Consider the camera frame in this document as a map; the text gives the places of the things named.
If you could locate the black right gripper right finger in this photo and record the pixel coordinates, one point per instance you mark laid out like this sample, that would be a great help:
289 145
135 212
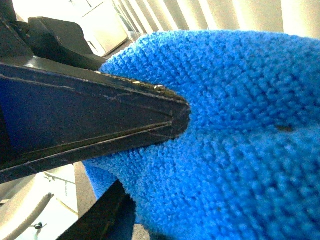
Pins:
112 217

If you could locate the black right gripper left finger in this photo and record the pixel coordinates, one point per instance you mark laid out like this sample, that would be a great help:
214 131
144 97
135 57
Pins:
50 119

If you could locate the blue microfiber towel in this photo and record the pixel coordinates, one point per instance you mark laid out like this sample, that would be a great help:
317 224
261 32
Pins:
248 166

